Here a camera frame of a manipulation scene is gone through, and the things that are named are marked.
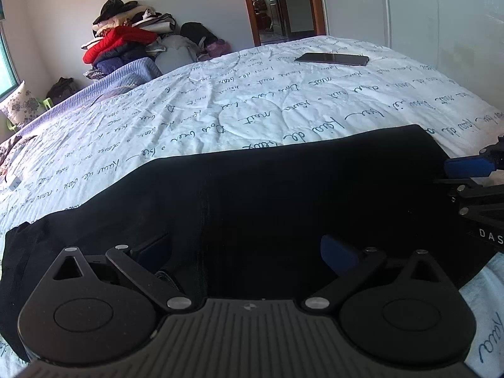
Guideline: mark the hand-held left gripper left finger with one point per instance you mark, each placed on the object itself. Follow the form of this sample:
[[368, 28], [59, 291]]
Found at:
[[154, 250]]

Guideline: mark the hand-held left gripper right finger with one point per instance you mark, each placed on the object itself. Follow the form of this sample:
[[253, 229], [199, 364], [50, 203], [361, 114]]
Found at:
[[334, 254]]

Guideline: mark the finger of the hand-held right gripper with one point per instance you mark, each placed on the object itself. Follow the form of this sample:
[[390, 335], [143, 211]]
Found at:
[[466, 166], [472, 193]]

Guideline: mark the black pants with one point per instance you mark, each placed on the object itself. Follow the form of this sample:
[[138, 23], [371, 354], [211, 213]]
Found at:
[[256, 204]]

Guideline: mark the white wardrobe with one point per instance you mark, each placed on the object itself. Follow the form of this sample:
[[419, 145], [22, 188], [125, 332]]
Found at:
[[425, 19]]

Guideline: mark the small white charger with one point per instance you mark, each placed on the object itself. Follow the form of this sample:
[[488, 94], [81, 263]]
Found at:
[[14, 182]]

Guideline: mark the black smartphone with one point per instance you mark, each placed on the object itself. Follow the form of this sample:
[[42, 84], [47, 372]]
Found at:
[[332, 58]]

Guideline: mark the blue striped blanket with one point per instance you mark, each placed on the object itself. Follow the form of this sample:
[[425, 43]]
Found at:
[[114, 82]]

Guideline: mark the white quilt with script print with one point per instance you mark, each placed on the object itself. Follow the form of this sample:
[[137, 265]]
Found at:
[[244, 102]]

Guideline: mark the patterned floral blanket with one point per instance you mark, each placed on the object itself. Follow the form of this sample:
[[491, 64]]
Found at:
[[13, 147]]

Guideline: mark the green plastic chair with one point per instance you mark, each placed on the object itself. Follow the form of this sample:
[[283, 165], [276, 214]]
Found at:
[[47, 102]]

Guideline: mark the black bag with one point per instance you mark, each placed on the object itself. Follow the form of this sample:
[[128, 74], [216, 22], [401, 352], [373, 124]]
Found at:
[[62, 91]]

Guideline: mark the checkered cloth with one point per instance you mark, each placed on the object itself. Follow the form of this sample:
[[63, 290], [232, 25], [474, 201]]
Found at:
[[93, 74]]

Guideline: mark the navy jacket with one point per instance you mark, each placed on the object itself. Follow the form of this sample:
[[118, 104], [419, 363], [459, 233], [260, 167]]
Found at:
[[118, 61]]

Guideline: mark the grey bag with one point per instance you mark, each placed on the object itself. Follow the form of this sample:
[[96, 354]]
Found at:
[[175, 55]]

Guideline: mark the floral pillow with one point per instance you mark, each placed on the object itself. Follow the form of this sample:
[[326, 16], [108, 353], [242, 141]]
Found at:
[[21, 104]]

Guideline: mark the purple bag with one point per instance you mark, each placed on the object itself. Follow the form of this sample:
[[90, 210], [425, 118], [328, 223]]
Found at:
[[217, 49]]

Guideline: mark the red jacket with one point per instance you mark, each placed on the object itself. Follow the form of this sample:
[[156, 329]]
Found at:
[[118, 41]]

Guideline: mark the black backpack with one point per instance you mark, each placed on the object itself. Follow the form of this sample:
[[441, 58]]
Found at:
[[199, 31]]

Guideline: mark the black garment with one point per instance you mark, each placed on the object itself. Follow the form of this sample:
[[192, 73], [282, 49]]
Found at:
[[116, 8]]

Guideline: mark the wooden door frame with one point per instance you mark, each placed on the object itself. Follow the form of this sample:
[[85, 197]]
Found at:
[[321, 4]]

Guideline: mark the window with green frame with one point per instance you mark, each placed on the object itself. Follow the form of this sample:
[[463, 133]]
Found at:
[[8, 59]]

